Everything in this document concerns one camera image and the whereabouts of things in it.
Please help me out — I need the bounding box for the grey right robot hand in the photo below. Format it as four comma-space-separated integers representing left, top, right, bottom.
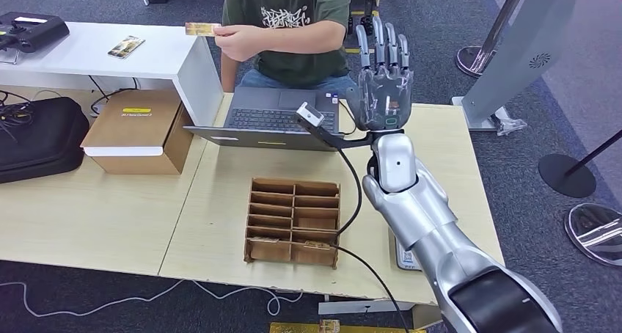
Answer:
345, 15, 415, 133

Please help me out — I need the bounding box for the person's left hand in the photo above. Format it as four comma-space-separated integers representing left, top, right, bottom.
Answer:
213, 23, 258, 63

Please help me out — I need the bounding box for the autumn trees ID card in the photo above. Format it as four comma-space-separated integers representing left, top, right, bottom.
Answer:
184, 22, 222, 37

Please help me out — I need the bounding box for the person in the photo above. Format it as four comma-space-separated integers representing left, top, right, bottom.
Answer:
213, 0, 361, 100

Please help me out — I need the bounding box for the cardboard card organiser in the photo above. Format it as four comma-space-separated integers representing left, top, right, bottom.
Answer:
243, 178, 341, 268

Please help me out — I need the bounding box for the white card reader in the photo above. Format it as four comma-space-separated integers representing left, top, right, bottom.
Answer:
393, 235, 424, 272

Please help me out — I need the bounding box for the grey laptop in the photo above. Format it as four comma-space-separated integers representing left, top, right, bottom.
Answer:
183, 87, 343, 152

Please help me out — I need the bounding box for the yellow floor tape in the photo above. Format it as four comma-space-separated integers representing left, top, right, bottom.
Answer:
345, 10, 379, 55

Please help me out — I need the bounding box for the chrome stanchion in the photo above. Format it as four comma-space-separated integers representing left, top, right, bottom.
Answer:
563, 202, 622, 267
454, 0, 530, 78

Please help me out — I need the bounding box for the smartphone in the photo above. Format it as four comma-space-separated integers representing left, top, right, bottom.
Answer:
106, 35, 146, 60

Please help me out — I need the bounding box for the clear plastic bag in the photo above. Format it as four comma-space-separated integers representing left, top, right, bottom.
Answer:
491, 106, 528, 136

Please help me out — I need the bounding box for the cardboard box with yellow label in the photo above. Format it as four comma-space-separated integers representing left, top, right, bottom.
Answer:
80, 89, 194, 176

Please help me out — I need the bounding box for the white shelf desk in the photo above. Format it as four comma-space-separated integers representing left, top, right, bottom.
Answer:
0, 22, 224, 128

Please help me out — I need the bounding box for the grey kiosk stand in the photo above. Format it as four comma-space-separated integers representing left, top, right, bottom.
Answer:
450, 0, 602, 133

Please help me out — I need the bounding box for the black stanchion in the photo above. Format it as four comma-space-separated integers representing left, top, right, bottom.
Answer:
537, 127, 622, 199

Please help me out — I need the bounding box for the black controller device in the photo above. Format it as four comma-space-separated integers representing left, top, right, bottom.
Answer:
0, 11, 70, 54

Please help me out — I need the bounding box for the black carry case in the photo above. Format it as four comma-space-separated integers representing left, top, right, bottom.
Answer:
0, 96, 90, 185

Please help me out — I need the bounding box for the gold box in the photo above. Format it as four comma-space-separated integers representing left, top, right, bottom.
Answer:
269, 319, 414, 333

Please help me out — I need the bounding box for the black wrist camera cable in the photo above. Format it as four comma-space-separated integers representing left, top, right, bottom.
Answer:
330, 147, 413, 333

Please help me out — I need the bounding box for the black cable under shelf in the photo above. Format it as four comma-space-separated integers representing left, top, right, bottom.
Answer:
87, 76, 140, 118

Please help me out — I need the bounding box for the black cable bundle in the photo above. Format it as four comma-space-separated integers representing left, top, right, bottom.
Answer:
0, 90, 36, 142

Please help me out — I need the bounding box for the white floor cable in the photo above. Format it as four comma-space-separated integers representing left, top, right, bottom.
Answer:
0, 278, 303, 320

